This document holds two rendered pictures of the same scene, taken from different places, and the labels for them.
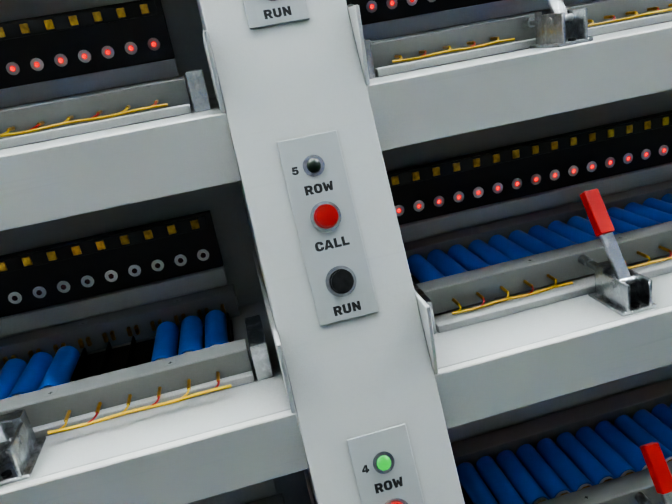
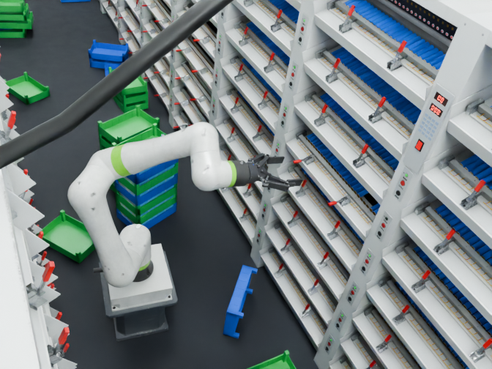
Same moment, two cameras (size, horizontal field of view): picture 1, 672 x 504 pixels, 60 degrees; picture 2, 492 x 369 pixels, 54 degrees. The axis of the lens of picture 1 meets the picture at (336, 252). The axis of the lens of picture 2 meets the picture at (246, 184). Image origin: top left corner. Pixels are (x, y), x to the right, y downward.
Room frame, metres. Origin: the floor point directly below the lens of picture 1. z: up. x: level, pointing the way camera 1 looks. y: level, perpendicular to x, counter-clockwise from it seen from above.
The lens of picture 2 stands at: (-0.57, -0.90, 2.17)
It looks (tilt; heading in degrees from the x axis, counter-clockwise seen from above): 41 degrees down; 66
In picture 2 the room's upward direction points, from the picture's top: 9 degrees clockwise
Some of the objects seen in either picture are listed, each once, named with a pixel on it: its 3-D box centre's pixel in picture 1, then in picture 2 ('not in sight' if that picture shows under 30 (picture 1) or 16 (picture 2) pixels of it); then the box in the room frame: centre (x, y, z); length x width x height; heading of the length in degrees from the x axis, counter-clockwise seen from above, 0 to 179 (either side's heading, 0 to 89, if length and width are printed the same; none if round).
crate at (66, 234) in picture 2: not in sight; (70, 235); (-0.70, 1.07, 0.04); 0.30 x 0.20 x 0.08; 134
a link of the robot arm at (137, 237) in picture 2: not in sight; (134, 248); (-0.42, 0.49, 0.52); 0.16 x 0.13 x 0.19; 60
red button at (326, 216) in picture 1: (325, 216); not in sight; (0.38, 0.00, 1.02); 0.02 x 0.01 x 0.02; 98
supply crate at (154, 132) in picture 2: not in sight; (146, 147); (-0.25, 1.19, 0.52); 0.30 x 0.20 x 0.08; 31
